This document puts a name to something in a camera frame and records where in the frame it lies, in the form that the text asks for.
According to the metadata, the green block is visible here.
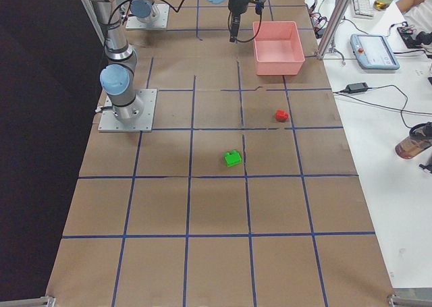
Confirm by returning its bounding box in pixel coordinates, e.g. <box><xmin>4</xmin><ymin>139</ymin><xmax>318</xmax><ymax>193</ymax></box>
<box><xmin>224</xmin><ymin>150</ymin><xmax>242</xmax><ymax>167</ymax></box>

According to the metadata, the teach pendant tablet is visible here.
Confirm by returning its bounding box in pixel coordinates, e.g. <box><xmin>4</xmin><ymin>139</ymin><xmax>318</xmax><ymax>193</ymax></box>
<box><xmin>350</xmin><ymin>34</ymin><xmax>400</xmax><ymax>71</ymax></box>

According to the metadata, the brown water bottle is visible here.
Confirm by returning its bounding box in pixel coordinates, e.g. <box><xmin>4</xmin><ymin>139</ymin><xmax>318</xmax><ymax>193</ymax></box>
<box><xmin>395</xmin><ymin>122</ymin><xmax>431</xmax><ymax>159</ymax></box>

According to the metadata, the red block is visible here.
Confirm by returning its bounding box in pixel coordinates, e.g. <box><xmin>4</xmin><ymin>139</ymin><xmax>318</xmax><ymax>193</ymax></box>
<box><xmin>275</xmin><ymin>109</ymin><xmax>290</xmax><ymax>122</ymax></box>

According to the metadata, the white keyboard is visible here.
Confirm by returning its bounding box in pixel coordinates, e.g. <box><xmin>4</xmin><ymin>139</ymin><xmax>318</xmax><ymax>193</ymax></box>
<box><xmin>352</xmin><ymin>0</ymin><xmax>374</xmax><ymax>19</ymax></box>

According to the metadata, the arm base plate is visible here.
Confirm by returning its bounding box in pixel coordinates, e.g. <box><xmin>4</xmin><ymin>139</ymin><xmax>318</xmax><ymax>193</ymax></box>
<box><xmin>98</xmin><ymin>89</ymin><xmax>158</xmax><ymax>132</ymax></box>
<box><xmin>126</xmin><ymin>1</ymin><xmax>169</xmax><ymax>30</ymax></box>

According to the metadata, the aluminium frame post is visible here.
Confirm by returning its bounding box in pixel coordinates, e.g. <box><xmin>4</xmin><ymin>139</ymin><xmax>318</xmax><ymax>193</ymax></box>
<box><xmin>316</xmin><ymin>0</ymin><xmax>351</xmax><ymax>60</ymax></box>

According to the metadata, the black power adapter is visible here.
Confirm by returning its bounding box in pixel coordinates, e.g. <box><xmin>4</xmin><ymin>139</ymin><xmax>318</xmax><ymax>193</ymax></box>
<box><xmin>346</xmin><ymin>82</ymin><xmax>369</xmax><ymax>94</ymax></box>

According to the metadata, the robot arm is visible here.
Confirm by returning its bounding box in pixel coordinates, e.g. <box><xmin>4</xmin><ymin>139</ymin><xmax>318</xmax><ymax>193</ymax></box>
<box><xmin>129</xmin><ymin>0</ymin><xmax>265</xmax><ymax>43</ymax></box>
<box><xmin>87</xmin><ymin>0</ymin><xmax>157</xmax><ymax>132</ymax></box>

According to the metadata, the pink plastic box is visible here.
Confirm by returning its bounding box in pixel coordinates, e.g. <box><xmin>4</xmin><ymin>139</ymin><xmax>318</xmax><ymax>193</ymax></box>
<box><xmin>252</xmin><ymin>21</ymin><xmax>305</xmax><ymax>76</ymax></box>

